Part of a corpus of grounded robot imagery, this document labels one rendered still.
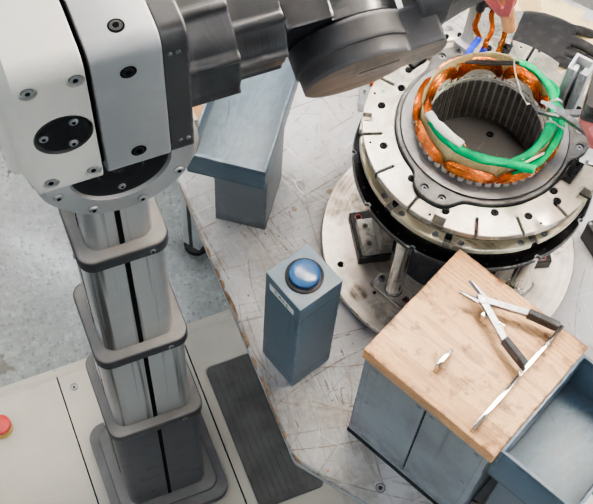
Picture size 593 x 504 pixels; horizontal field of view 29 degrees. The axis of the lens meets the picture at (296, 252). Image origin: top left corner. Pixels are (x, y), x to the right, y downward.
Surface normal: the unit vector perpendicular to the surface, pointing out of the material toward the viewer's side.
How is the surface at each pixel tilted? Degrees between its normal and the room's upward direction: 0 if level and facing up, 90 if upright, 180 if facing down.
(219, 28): 39
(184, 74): 90
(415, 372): 0
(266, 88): 0
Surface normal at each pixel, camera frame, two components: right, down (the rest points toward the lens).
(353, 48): -0.04, -0.09
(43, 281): 0.04, -0.48
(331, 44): -0.30, 0.02
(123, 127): 0.37, 0.82
